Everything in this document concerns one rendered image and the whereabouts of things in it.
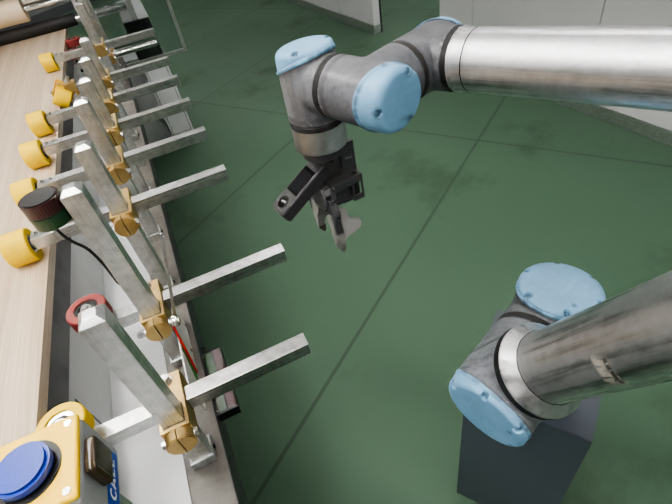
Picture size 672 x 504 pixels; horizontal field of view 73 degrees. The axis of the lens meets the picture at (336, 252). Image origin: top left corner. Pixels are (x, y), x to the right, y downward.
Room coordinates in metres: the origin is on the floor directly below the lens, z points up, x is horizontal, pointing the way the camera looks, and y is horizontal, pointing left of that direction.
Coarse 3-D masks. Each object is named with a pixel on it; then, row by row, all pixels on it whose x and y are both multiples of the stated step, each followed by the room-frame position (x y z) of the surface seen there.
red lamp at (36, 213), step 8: (56, 192) 0.65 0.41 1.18; (48, 200) 0.63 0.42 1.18; (56, 200) 0.64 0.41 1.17; (24, 208) 0.62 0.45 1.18; (32, 208) 0.61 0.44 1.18; (40, 208) 0.62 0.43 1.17; (48, 208) 0.62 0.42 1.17; (56, 208) 0.63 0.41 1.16; (32, 216) 0.61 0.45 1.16; (40, 216) 0.61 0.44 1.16; (48, 216) 0.62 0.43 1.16
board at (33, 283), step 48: (48, 48) 2.73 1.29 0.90; (0, 96) 2.10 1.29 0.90; (48, 96) 1.97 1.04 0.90; (0, 144) 1.58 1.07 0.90; (0, 192) 1.23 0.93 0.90; (0, 288) 0.79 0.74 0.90; (48, 288) 0.76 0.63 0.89; (0, 336) 0.64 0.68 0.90; (48, 336) 0.63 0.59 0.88; (0, 384) 0.52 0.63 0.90; (48, 384) 0.52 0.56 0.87; (0, 432) 0.42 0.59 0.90
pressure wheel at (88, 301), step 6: (90, 294) 0.70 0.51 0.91; (96, 294) 0.70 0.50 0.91; (78, 300) 0.69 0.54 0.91; (84, 300) 0.69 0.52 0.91; (90, 300) 0.69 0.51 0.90; (96, 300) 0.68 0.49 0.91; (102, 300) 0.67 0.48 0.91; (72, 306) 0.68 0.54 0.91; (78, 306) 0.67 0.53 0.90; (84, 306) 0.66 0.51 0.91; (90, 306) 0.67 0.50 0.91; (108, 306) 0.67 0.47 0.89; (72, 312) 0.66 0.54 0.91; (78, 312) 0.66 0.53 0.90; (66, 318) 0.65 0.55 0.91; (72, 318) 0.64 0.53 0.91; (72, 324) 0.63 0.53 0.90
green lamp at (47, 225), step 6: (66, 210) 0.64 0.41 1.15; (54, 216) 0.62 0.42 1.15; (60, 216) 0.63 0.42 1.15; (66, 216) 0.63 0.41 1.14; (30, 222) 0.62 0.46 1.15; (36, 222) 0.61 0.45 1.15; (42, 222) 0.61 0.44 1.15; (48, 222) 0.61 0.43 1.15; (54, 222) 0.62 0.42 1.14; (60, 222) 0.62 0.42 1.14; (66, 222) 0.63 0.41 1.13; (36, 228) 0.62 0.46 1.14; (42, 228) 0.61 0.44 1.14; (48, 228) 0.61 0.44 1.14; (54, 228) 0.62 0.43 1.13
